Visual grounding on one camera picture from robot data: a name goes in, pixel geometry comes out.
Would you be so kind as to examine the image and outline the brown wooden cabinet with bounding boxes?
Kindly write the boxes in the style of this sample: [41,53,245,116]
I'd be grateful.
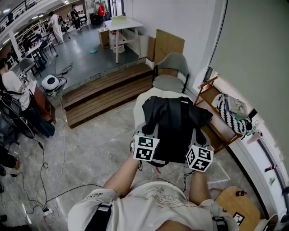
[33,85,56,124]

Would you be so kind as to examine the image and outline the white round device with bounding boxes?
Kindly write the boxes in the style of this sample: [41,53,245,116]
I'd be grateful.
[41,75,61,92]

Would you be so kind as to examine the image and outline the cardboard box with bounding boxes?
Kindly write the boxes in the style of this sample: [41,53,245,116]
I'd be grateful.
[98,28,111,48]

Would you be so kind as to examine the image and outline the white bag red print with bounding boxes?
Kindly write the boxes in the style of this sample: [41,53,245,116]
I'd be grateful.
[110,30,125,54]

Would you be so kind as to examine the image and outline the person's white printed shirt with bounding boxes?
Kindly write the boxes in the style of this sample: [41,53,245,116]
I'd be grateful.
[67,179,240,231]

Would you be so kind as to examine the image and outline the black white striped bag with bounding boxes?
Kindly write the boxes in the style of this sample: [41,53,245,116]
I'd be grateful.
[212,93,252,140]

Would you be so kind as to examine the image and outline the black garment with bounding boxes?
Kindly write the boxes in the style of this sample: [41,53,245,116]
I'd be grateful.
[141,96,213,168]

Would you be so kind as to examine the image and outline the black office chair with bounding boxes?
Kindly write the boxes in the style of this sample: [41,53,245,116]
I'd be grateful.
[0,90,36,145]

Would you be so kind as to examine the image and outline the white round table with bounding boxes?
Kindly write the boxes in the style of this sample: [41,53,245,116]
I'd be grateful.
[132,87,197,136]

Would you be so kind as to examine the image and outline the grey padded chair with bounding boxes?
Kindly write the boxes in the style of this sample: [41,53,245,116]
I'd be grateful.
[151,52,190,94]

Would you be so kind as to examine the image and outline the black white square tag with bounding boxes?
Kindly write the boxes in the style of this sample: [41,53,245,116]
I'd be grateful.
[232,212,246,226]

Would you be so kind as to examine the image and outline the white panel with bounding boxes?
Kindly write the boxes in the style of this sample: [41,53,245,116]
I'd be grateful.
[139,35,149,59]

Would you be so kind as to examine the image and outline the wooden slatted step platform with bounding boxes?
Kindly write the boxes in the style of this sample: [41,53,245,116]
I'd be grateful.
[62,62,154,129]

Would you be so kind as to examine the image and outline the grey roller blind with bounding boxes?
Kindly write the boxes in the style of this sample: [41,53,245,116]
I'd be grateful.
[209,0,289,158]

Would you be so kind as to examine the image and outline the white desk black legs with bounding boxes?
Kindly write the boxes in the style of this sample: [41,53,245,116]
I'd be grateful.
[21,38,58,77]

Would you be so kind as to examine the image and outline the large cardboard sheet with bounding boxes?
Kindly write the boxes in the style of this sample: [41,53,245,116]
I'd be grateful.
[155,28,186,66]

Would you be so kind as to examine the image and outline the small cardboard sheet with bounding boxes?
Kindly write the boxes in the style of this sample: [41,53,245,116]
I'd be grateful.
[147,36,156,61]

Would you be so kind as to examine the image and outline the black harness strap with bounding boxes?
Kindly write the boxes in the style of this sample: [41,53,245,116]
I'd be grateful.
[91,203,113,231]
[212,216,228,231]

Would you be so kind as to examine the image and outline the grey printed box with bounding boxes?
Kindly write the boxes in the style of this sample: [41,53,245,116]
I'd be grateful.
[227,95,249,118]

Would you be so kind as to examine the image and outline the green book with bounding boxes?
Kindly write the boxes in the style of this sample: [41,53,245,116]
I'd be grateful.
[234,112,249,122]

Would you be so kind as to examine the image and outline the round wooden side table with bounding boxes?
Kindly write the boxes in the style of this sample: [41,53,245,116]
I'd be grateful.
[214,186,261,226]

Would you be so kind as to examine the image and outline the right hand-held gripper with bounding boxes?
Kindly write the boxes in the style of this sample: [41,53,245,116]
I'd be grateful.
[185,129,214,173]

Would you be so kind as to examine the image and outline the wooden rack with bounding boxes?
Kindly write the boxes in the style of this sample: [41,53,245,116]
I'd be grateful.
[194,76,243,154]

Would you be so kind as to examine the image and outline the person's left forearm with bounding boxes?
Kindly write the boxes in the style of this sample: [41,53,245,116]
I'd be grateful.
[103,155,140,197]

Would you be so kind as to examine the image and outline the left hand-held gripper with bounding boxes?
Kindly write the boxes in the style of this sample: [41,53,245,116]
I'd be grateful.
[131,123,160,162]

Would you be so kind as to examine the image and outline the person's right forearm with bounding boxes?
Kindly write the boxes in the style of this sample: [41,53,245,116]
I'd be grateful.
[188,171,210,206]

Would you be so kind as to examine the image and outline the pink cup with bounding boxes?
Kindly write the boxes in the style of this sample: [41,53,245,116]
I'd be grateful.
[246,133,260,145]

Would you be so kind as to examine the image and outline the black floor cable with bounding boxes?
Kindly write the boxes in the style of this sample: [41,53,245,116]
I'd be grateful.
[21,139,103,213]

